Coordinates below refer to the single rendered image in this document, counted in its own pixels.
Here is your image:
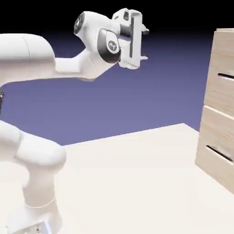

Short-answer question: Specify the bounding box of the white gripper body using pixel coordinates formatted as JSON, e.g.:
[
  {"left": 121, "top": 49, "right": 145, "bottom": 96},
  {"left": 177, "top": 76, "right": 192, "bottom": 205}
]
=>
[{"left": 118, "top": 10, "right": 144, "bottom": 70}]

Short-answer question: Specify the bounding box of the dark drawer handle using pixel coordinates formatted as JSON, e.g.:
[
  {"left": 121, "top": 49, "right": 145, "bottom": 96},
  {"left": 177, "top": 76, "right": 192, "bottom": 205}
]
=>
[
  {"left": 217, "top": 73, "right": 234, "bottom": 80},
  {"left": 205, "top": 145, "right": 234, "bottom": 163}
]

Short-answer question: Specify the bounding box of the light wood cabinet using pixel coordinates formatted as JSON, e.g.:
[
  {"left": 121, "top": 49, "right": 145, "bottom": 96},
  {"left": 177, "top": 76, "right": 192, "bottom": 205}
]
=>
[{"left": 194, "top": 28, "right": 234, "bottom": 196}]

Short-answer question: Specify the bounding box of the light wood drawer front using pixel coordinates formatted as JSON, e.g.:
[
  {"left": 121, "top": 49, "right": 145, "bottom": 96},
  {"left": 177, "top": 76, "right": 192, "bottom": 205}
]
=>
[
  {"left": 203, "top": 30, "right": 234, "bottom": 117},
  {"left": 195, "top": 105, "right": 234, "bottom": 195}
]

